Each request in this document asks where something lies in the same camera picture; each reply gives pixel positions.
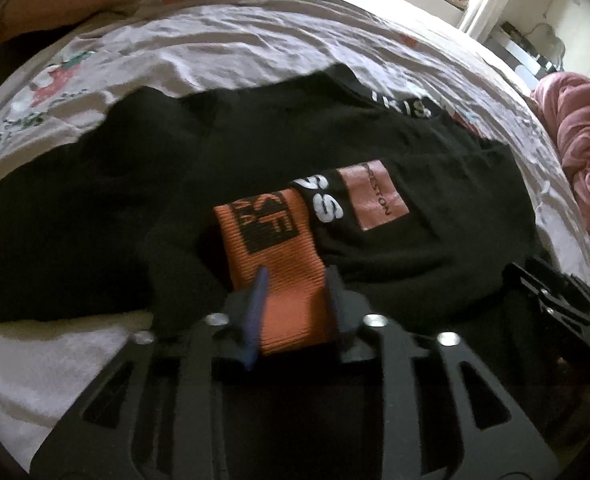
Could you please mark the white shelf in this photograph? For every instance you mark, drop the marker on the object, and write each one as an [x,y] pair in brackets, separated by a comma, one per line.
[525,50]

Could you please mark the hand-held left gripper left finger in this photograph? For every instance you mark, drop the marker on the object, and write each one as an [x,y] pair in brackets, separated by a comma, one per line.
[256,310]

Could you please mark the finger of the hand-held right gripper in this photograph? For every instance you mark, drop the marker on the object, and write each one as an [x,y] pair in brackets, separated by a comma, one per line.
[555,292]

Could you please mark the pink blanket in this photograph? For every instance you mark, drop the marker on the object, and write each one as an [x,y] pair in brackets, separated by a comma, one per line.
[585,150]

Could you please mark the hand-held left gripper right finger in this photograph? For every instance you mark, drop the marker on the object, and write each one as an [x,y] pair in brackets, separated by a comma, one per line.
[336,305]

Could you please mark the printed bed sheet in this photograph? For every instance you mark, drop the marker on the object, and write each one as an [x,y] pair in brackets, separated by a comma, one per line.
[250,40]

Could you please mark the black garment with orange waistband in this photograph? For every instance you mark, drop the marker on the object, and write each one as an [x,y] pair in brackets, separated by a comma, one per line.
[150,185]

